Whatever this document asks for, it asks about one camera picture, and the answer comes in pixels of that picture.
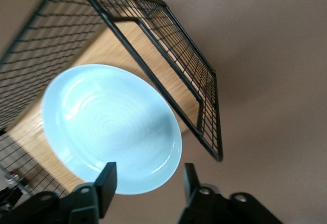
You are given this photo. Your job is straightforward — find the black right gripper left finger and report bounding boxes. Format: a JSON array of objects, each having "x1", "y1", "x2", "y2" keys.
[{"x1": 68, "y1": 162, "x2": 118, "y2": 224}]

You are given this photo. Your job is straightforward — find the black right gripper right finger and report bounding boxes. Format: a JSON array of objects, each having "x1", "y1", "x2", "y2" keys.
[{"x1": 177, "y1": 163, "x2": 285, "y2": 224}]

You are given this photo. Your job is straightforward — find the light blue round plate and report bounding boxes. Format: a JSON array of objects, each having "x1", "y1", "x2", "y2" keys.
[{"x1": 40, "y1": 64, "x2": 183, "y2": 196}]

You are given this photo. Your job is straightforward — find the black wire rack wooden shelf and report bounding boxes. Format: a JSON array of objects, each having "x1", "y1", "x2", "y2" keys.
[{"x1": 0, "y1": 0, "x2": 224, "y2": 200}]

